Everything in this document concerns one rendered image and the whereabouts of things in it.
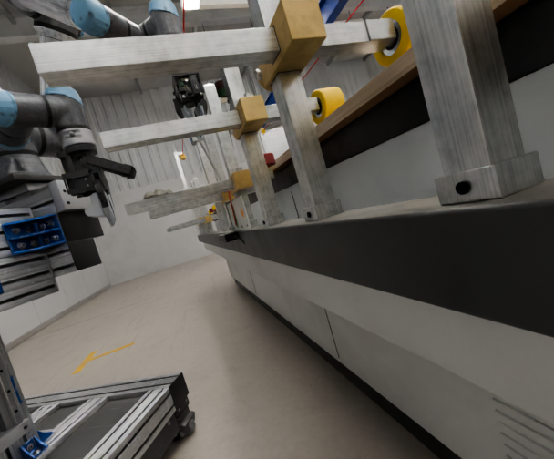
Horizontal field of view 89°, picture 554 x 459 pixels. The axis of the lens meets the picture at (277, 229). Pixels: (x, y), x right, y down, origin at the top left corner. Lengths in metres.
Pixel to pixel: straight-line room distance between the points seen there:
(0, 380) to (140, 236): 7.67
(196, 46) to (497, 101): 0.31
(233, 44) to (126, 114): 8.99
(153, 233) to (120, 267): 1.23
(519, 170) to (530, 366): 0.15
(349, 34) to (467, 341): 0.41
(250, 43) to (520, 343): 0.41
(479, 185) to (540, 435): 0.50
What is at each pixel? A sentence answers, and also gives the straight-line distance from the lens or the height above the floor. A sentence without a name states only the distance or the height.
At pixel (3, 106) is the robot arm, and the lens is 0.89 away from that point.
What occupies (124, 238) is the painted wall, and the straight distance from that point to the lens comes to 8.75.
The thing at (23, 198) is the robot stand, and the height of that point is 0.98.
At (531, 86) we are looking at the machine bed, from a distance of 0.46.
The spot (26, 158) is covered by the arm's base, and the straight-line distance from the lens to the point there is 1.20.
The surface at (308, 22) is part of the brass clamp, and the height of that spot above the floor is 0.94.
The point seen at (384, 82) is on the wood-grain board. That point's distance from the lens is 0.55.
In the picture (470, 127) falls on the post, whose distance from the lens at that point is 0.23.
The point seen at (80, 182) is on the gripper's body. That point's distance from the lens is 0.87.
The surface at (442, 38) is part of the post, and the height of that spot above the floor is 0.81.
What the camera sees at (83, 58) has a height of 0.94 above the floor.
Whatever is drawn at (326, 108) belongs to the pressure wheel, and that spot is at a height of 0.92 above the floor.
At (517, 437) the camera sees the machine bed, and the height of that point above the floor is 0.26.
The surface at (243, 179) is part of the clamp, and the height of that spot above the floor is 0.84.
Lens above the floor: 0.73
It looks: 4 degrees down
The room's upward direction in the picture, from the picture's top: 16 degrees counter-clockwise
